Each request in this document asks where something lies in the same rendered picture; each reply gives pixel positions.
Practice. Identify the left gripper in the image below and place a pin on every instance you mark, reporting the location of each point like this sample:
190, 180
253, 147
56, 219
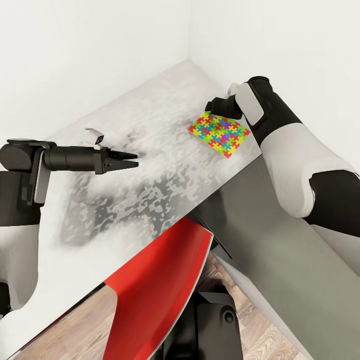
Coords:
100, 161

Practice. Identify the desk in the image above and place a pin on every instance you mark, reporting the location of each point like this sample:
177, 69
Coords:
91, 224

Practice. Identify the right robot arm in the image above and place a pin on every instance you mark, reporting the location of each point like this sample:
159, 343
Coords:
310, 180

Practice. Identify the jigsaw puzzle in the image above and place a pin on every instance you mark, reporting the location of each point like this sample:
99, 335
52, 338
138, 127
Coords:
222, 134

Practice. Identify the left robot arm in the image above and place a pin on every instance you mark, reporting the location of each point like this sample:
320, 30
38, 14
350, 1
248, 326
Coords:
23, 191

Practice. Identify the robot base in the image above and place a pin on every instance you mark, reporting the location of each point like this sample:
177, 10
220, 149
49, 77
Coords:
208, 329

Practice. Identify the swivel chair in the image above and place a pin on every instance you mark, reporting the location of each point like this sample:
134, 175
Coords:
153, 288

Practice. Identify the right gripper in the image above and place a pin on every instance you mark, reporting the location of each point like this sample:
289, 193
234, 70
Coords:
219, 107

